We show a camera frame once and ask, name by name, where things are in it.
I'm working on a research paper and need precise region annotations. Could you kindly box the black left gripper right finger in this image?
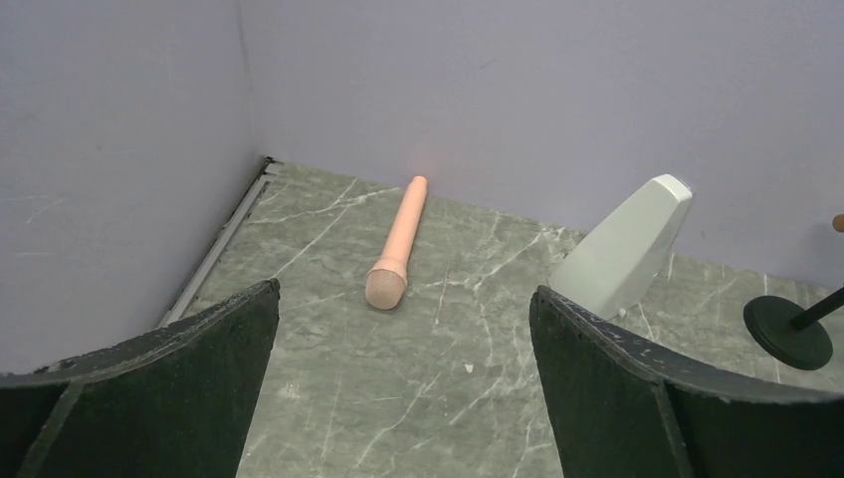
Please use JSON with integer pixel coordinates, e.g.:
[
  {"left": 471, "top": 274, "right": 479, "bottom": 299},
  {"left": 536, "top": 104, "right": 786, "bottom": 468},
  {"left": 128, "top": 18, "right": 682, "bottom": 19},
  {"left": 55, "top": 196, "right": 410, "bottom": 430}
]
[{"left": 528, "top": 286, "right": 843, "bottom": 477}]

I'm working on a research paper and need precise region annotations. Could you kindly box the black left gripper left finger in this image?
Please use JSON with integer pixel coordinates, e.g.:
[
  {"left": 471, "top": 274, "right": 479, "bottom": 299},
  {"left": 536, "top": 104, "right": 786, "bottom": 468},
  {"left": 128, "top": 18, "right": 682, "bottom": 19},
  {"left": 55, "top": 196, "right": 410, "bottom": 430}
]
[{"left": 1, "top": 279, "right": 280, "bottom": 477}]

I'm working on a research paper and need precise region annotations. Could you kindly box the white cone-shaped metronome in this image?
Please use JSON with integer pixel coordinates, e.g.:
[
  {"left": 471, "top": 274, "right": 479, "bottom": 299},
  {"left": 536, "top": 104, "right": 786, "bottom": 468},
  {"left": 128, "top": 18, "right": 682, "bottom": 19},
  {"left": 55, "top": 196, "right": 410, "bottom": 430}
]
[{"left": 548, "top": 174, "right": 694, "bottom": 320}]

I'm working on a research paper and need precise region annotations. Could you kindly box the black microphone stand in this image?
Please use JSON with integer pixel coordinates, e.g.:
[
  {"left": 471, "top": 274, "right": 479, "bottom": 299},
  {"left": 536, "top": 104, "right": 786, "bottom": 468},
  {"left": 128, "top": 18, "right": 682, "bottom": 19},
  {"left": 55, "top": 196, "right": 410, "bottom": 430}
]
[{"left": 742, "top": 288, "right": 843, "bottom": 371}]

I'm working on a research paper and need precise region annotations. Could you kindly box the pink toy microphone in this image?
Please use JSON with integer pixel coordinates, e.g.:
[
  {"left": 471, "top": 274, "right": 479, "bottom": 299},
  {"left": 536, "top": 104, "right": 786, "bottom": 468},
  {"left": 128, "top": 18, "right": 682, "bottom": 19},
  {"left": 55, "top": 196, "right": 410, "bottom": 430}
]
[{"left": 364, "top": 175, "right": 428, "bottom": 310}]

